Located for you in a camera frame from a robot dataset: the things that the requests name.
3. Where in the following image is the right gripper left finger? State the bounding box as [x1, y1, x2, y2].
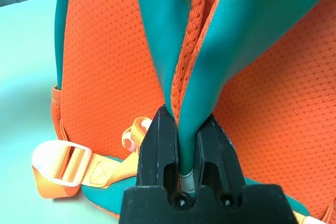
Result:
[135, 104, 181, 192]

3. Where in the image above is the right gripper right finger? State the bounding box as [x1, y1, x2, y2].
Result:
[195, 113, 246, 192]

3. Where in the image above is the orange and teal backpack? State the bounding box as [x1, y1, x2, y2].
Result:
[31, 0, 336, 224]

